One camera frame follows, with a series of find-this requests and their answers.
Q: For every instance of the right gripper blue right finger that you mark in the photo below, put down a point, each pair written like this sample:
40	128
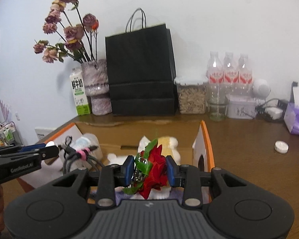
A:
187	177

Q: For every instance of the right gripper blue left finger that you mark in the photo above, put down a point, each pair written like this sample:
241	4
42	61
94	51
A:
111	177

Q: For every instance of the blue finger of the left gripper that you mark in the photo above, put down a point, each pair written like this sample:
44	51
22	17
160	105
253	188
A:
32	147

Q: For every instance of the red artificial rose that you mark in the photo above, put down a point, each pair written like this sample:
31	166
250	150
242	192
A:
150	171

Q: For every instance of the white booklet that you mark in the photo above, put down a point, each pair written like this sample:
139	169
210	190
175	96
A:
42	132

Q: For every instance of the translucent plastic container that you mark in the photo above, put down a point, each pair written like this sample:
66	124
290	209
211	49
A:
89	145

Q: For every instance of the white yellow plush toy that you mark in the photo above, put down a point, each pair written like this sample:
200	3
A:
169	148

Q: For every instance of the red cardboard pumpkin box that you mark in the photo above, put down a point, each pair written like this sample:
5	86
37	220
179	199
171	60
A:
123	137

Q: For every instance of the clear glass cup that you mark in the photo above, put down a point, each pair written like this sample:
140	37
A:
217	109

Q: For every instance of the green white milk carton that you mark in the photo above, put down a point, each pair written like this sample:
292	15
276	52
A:
81	101

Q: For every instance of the clear jar with seeds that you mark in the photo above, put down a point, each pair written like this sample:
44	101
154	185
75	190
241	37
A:
191	94

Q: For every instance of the white tin box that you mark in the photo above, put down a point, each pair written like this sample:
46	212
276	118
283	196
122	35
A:
241	107

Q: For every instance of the white round cap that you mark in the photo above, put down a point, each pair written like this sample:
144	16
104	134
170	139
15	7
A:
281	147

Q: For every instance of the purple ceramic vase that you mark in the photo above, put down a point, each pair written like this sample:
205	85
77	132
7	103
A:
96	85

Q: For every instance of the white power strip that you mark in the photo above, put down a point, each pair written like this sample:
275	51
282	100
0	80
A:
274	113

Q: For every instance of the left water bottle red label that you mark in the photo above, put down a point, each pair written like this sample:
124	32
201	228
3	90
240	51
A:
215	75

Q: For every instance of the water bottle red label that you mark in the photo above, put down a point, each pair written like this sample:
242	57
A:
215	75
245	75
231	73

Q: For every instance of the middle water bottle red label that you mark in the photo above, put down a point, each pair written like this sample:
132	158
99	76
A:
231	73

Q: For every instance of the right water bottle red label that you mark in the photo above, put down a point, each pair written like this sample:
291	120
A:
245	75

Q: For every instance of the black paper shopping bag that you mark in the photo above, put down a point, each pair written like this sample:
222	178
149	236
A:
141	71

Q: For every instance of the dried pink rose bouquet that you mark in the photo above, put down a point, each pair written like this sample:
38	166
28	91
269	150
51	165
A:
78	34

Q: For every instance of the white round camera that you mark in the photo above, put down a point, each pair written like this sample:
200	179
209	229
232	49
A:
261	89

